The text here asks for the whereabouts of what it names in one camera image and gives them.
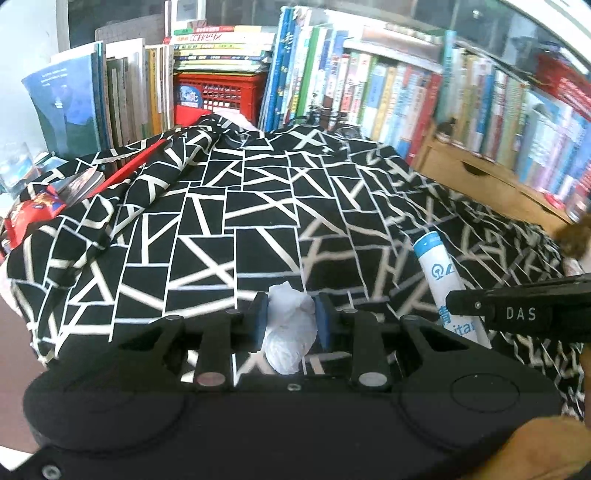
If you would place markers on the red snack bag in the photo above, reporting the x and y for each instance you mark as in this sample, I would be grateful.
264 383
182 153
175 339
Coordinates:
37 214

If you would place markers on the stack of flat-lying books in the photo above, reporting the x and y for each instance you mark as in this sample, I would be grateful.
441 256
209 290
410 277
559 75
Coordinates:
221 50

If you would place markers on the clear plastic box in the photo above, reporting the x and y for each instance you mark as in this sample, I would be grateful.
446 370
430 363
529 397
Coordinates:
18 166

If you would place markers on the person's left hand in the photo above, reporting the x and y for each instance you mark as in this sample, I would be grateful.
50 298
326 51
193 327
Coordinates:
549 452

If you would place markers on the person's right forearm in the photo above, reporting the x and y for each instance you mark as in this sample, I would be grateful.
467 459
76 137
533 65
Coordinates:
586 383

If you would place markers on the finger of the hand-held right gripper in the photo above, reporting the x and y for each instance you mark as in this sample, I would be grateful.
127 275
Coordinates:
466 303

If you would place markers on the red cloth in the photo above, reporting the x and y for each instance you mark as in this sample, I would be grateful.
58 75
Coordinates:
134 161

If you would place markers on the brown furry object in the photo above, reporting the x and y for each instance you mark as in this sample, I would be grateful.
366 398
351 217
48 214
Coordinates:
572 240

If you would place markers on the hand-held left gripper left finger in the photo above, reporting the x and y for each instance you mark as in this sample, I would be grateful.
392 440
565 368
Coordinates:
259 321

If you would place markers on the dark small figurine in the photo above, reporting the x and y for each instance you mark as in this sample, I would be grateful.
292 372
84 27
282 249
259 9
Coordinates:
447 129

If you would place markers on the red plastic crate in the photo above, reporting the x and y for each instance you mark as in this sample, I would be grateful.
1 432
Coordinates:
226 94

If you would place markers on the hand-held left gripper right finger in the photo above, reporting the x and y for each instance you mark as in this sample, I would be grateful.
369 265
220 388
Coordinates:
323 323

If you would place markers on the miniature bicycle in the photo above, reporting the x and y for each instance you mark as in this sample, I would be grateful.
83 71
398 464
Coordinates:
334 122

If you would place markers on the blue picture card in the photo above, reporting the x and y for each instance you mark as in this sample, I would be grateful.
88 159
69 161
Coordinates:
189 97

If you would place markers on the pink cloth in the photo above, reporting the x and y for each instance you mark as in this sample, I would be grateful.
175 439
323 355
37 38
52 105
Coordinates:
235 120

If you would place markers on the white frame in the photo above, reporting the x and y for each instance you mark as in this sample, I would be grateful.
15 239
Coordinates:
184 16

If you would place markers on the grey cutting mat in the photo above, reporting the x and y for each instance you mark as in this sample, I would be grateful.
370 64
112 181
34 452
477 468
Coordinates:
129 30

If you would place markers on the dark glass cabinet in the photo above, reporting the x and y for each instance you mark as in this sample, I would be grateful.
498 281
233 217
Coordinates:
485 23

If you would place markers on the wooden box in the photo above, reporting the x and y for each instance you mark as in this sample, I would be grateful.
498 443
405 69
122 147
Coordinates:
480 184

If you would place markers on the black white patterned cloth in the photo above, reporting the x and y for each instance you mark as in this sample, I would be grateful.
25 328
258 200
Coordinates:
207 221

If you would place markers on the row of colourful books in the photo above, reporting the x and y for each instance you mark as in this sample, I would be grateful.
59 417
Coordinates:
392 101

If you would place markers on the white blue paper bag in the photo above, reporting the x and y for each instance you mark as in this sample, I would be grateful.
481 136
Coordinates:
436 272

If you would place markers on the white plastic bag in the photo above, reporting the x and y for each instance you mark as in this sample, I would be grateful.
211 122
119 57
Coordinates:
291 327

